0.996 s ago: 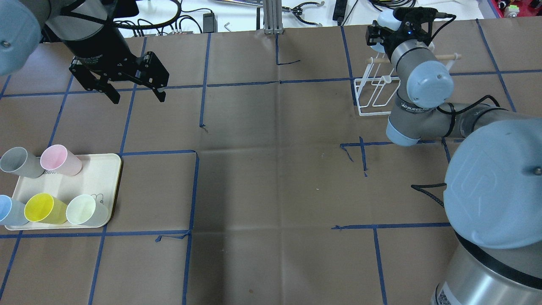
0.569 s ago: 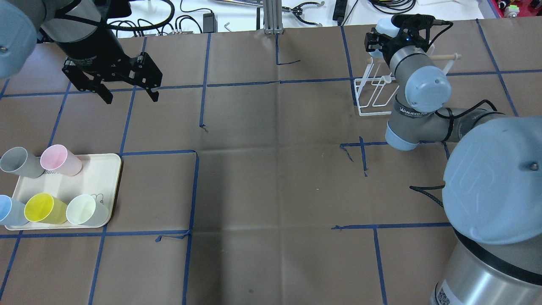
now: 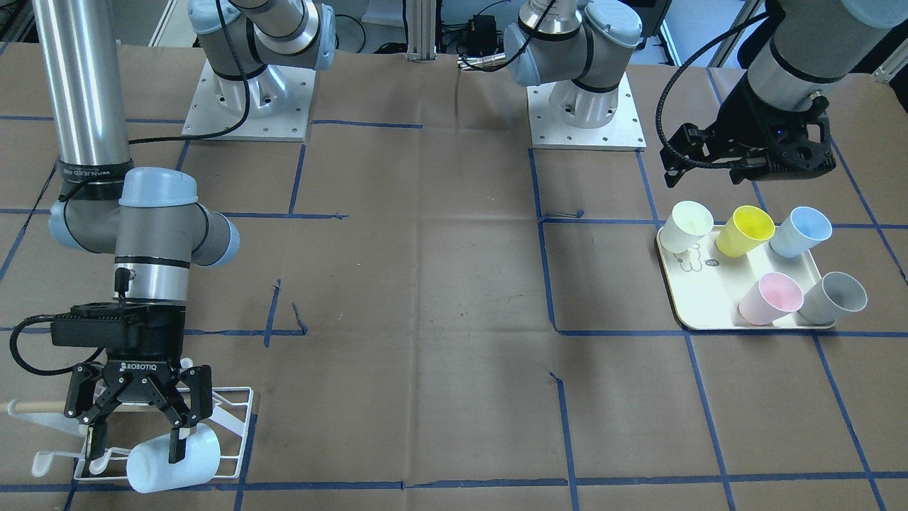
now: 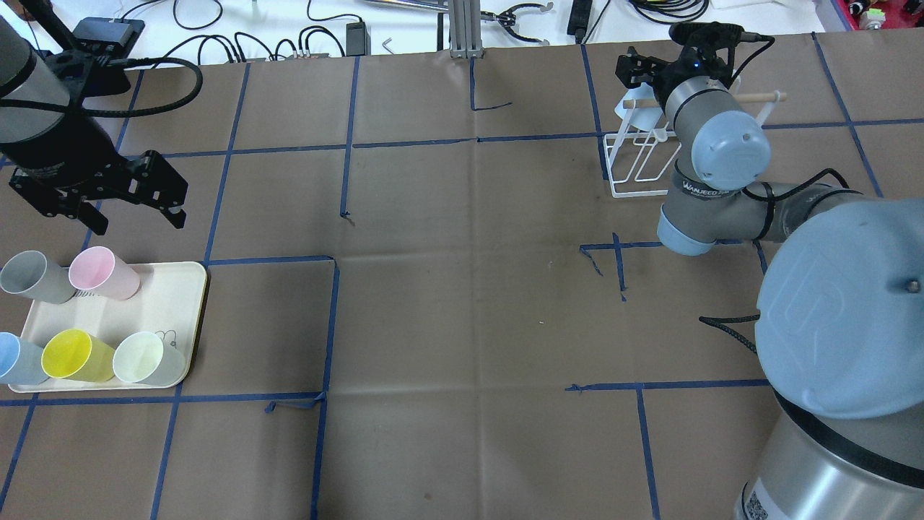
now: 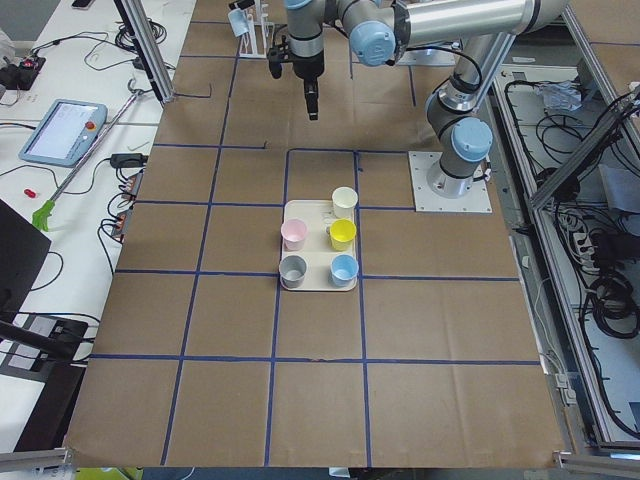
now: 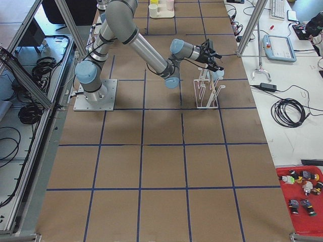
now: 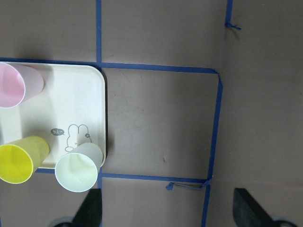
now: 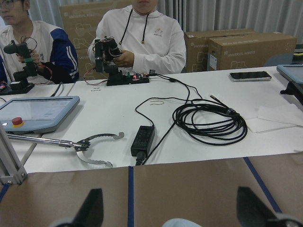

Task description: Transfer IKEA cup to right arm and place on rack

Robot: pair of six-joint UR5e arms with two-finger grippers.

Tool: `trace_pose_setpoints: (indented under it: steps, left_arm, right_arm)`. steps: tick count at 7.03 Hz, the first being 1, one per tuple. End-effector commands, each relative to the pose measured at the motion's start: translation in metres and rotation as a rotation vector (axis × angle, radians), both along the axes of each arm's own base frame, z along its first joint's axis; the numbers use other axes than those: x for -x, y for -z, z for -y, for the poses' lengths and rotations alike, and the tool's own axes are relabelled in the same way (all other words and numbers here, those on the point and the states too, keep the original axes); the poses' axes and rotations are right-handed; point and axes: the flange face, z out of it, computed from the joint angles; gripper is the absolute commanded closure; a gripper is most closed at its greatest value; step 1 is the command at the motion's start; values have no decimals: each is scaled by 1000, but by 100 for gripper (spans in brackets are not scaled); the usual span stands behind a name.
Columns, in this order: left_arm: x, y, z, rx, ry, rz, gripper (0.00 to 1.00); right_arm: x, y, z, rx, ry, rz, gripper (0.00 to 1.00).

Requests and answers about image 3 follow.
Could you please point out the cream tray with rabbit print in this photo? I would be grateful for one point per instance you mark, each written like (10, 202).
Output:
(705, 287)

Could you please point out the yellow plastic cup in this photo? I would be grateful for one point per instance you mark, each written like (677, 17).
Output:
(747, 228)

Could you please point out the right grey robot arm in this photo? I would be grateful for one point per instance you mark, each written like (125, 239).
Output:
(150, 218)

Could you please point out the aluminium frame post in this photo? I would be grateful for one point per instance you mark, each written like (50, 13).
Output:
(421, 27)

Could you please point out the pink plastic cup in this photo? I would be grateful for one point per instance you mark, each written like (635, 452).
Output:
(770, 298)

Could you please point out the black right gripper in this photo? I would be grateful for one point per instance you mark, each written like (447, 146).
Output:
(142, 355)

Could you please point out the white wire cup rack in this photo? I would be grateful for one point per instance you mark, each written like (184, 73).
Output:
(21, 440)

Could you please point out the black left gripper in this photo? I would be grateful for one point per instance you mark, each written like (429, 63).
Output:
(738, 117)

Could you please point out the cream white plastic cup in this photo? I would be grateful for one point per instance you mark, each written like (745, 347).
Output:
(687, 224)

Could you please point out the grey plastic cup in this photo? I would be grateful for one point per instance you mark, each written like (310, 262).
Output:
(835, 296)

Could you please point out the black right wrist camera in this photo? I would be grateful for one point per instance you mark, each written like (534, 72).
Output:
(107, 325)

